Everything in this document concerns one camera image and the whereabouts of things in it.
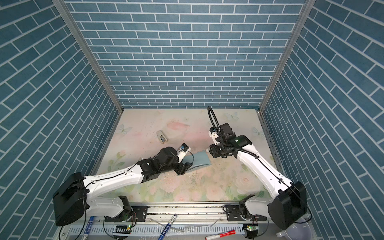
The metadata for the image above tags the teal envelope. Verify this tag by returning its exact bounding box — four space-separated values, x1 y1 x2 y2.
183 151 211 173

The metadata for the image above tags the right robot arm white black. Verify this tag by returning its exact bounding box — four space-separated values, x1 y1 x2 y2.
209 123 309 230

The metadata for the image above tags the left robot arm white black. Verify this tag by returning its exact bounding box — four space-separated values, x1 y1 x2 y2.
53 144 193 227

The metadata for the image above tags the blue marker pen centre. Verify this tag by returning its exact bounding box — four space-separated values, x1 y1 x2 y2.
158 215 177 240

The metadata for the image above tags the blue marker pen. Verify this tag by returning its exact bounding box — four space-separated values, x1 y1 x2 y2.
81 217 95 240
158 215 177 240

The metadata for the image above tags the red marker pen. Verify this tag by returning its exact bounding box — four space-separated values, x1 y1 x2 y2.
205 230 236 240

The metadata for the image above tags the white cup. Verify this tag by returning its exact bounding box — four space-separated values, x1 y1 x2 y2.
276 223 312 240

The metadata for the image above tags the blue marker pen left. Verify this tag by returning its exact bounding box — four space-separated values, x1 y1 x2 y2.
81 217 95 240

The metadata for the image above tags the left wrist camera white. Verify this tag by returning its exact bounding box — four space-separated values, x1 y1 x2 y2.
177 143 191 163

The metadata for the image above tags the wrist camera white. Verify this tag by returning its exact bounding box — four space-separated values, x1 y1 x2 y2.
177 143 191 163
209 127 220 146

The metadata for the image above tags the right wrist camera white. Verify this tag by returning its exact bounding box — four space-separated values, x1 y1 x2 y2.
209 127 220 146

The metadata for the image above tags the aluminium mounting rail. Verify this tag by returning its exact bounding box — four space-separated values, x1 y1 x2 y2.
59 202 307 226

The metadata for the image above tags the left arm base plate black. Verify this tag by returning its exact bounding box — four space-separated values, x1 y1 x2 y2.
105 206 149 224

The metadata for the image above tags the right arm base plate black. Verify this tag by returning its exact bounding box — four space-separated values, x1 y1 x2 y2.
223 205 268 222

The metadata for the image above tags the white slotted cable duct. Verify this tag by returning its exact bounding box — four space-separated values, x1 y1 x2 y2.
70 224 245 237

